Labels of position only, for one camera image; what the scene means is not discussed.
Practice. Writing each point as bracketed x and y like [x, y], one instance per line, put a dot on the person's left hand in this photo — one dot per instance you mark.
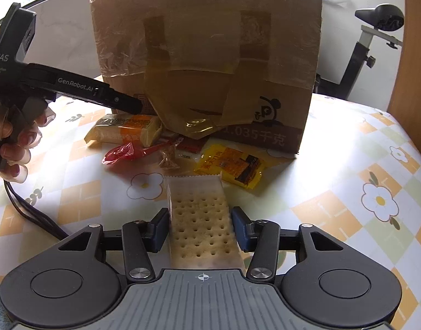
[21, 141]

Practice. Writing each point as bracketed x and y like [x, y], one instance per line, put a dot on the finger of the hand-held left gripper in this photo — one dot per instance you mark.
[121, 100]

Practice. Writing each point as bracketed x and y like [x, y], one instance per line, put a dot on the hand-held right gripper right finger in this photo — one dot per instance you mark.
[240, 230]

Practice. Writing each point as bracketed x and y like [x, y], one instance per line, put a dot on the tan and orange biscuit packet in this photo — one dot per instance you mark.
[128, 129]

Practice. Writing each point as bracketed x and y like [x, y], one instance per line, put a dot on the red candy wrapper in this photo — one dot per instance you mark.
[123, 154]

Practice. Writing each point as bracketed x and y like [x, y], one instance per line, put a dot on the brown cardboard box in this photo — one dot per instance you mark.
[203, 41]

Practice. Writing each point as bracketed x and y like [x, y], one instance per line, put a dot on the floral checked bed sheet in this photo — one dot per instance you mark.
[334, 185]

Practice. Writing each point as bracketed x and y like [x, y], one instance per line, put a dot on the clear cracker packet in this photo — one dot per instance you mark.
[200, 220]

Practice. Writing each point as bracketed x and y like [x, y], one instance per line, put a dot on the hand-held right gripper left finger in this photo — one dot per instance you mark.
[160, 230]

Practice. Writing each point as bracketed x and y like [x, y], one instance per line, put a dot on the wooden panel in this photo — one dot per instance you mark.
[413, 58]

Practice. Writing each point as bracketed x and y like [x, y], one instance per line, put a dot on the black exercise bike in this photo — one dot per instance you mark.
[378, 13]

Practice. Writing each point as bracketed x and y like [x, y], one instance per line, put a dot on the small clear candy wrapper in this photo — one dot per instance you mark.
[169, 158]

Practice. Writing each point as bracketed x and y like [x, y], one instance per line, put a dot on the yellow snack packet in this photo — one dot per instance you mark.
[231, 165]

